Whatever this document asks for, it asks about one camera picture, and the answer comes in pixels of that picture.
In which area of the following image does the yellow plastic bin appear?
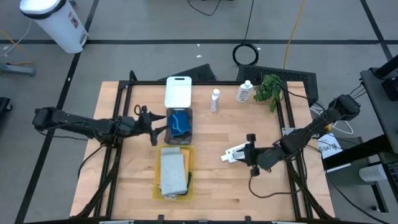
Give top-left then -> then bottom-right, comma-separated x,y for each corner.
152,144 -> 197,202

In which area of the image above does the white printed paper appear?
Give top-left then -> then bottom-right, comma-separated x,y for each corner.
317,133 -> 343,159

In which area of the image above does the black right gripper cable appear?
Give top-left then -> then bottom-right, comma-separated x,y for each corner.
248,174 -> 295,199

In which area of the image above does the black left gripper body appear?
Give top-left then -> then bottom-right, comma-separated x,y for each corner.
136,105 -> 158,147

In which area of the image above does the grey cylinder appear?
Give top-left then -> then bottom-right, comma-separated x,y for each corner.
359,164 -> 388,183

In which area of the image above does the slim white bottle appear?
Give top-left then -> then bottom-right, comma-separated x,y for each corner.
210,88 -> 221,113

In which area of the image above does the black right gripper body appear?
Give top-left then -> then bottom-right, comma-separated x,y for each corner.
246,133 -> 280,177

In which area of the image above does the black flat panel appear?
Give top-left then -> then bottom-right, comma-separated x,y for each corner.
157,63 -> 218,83

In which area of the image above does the grey plastic bin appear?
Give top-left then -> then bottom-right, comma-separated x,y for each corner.
162,107 -> 194,146

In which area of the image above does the white cutting board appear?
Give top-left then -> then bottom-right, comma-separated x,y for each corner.
164,76 -> 193,109

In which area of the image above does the thin black floor cable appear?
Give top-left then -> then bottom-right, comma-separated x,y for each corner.
187,0 -> 222,17

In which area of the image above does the grey waffle towel with tag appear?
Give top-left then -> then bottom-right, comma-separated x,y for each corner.
160,152 -> 188,197

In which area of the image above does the yellow cable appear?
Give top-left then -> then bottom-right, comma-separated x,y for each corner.
282,0 -> 307,70

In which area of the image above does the flat white labelled bottle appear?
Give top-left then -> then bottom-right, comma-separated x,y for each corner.
235,80 -> 254,103

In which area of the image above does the green plant sprig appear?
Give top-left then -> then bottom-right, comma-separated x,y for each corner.
253,73 -> 284,113

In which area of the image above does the grey cart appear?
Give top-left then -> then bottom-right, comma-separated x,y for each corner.
359,67 -> 398,147

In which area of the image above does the black cable with coil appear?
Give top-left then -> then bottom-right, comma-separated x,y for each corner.
232,0 -> 260,67

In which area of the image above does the white cable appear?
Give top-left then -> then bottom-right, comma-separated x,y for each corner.
310,105 -> 354,135

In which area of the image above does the black perforated panel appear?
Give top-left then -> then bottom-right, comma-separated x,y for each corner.
236,64 -> 320,105

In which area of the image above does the orange cloth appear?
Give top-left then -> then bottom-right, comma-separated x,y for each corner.
154,147 -> 191,187

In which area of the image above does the black equipment box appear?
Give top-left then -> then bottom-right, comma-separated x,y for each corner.
371,55 -> 398,101

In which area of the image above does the grey metal floor base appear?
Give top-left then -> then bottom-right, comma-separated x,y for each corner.
0,61 -> 37,77

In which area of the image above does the white tube with label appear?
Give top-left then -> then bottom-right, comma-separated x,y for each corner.
220,142 -> 249,163

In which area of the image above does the black table frame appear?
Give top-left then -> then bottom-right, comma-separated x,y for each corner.
71,70 -> 335,220

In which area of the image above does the white trash can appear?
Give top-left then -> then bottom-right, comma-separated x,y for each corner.
19,0 -> 90,54

